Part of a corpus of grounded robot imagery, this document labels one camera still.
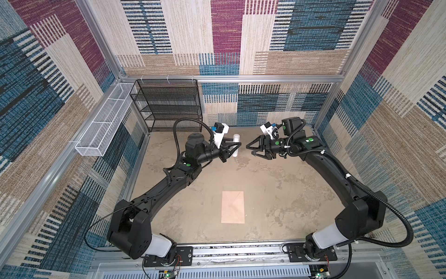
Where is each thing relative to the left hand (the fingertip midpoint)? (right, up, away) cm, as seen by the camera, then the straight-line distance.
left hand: (240, 140), depth 71 cm
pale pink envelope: (-2, -33, +16) cm, 37 cm away
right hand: (+4, -5, +2) cm, 7 cm away
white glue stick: (-1, +1, -1) cm, 2 cm away
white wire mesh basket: (-74, 0, +20) cm, 77 cm away
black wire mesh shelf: (-44, +24, +37) cm, 62 cm away
